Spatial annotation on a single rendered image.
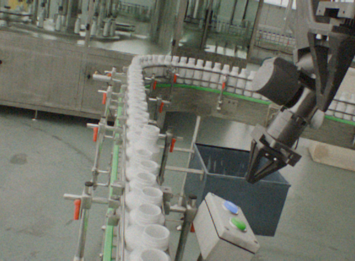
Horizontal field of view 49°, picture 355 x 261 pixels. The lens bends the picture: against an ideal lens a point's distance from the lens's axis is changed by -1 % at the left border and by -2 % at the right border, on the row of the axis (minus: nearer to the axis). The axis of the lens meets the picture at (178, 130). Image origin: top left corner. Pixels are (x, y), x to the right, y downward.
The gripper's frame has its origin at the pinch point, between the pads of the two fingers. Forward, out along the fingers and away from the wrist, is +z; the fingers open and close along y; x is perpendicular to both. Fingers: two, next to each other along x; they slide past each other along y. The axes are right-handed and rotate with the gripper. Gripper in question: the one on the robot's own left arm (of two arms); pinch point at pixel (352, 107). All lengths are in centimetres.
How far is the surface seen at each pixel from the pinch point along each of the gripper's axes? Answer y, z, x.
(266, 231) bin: 39, 64, 86
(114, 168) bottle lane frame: -19, 40, 69
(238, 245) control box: 1.9, 30.3, 21.5
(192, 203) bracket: -4.3, 30.0, 34.5
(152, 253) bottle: -15.1, 24.1, 7.8
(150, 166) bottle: -13.8, 24.3, 36.8
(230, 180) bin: 21, 46, 86
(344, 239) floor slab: 172, 137, 214
